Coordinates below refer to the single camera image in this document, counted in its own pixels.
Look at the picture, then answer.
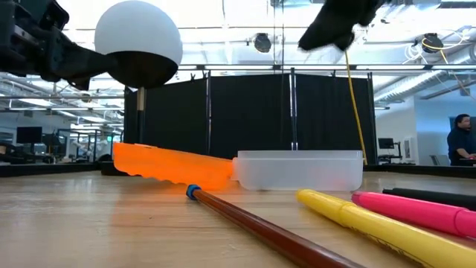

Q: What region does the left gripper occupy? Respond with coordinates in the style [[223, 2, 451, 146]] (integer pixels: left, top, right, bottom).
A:
[[20, 14, 118, 90]]

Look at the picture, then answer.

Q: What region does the orange and clear supply box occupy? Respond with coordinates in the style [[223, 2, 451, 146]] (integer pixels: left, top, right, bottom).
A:
[[112, 142, 364, 192]]

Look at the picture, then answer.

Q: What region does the pink highlighter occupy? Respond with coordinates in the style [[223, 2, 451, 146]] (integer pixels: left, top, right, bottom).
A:
[[351, 190, 476, 239]]

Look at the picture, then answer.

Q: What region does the black pen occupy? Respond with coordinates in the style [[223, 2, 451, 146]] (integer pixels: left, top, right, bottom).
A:
[[382, 187, 476, 211]]

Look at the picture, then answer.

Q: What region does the yellow highlighter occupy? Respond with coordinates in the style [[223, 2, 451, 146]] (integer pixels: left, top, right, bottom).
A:
[[295, 188, 476, 268]]

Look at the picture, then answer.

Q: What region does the brown pencil blue eraser cap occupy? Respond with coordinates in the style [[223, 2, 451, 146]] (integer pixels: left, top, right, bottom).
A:
[[185, 183, 367, 268]]

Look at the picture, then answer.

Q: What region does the black horizontal overhead bar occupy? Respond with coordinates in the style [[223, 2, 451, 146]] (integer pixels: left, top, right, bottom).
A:
[[177, 63, 476, 71]]

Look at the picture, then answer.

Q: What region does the white globe lamp black base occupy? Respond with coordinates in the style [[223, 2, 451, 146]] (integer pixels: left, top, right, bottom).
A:
[[94, 0, 184, 176]]

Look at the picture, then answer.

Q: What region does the round ceiling device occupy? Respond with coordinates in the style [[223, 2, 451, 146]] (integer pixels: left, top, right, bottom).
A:
[[421, 32, 445, 54], [254, 32, 273, 54]]

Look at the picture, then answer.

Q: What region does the black curtain partition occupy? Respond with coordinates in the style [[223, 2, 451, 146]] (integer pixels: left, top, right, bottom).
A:
[[123, 71, 377, 167]]

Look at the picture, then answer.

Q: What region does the white framed panel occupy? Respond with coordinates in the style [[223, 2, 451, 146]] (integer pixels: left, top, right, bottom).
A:
[[403, 136, 418, 164]]

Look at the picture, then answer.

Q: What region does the person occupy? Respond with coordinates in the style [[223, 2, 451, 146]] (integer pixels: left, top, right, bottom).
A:
[[446, 113, 476, 168]]

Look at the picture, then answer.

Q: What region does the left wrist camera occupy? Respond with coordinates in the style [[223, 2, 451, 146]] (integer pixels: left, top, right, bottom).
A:
[[36, 0, 71, 31]]

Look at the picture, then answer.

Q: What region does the yellow cable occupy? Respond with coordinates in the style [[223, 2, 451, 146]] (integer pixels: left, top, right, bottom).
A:
[[344, 50, 368, 166]]

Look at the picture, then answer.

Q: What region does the black aluminium table frame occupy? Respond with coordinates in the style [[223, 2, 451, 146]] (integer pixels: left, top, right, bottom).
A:
[[0, 162, 476, 179]]

